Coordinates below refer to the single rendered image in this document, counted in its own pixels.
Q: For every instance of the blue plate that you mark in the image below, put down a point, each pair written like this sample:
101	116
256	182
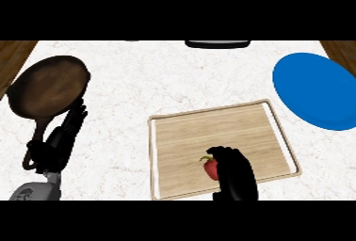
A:
315	91

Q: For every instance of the pale wooden tray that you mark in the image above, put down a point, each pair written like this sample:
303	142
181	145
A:
218	138

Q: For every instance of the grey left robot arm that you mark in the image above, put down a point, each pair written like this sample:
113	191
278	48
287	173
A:
39	189

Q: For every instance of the black appliance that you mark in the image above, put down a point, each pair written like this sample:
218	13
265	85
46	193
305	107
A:
218	44

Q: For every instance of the red bell pepper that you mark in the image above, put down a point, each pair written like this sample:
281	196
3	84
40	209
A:
210	168

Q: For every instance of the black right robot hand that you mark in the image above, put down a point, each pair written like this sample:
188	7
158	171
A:
237	175

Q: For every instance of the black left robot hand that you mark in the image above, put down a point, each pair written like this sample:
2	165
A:
59	144

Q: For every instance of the dark brown frying pan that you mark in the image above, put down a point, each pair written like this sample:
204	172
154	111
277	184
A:
46	86

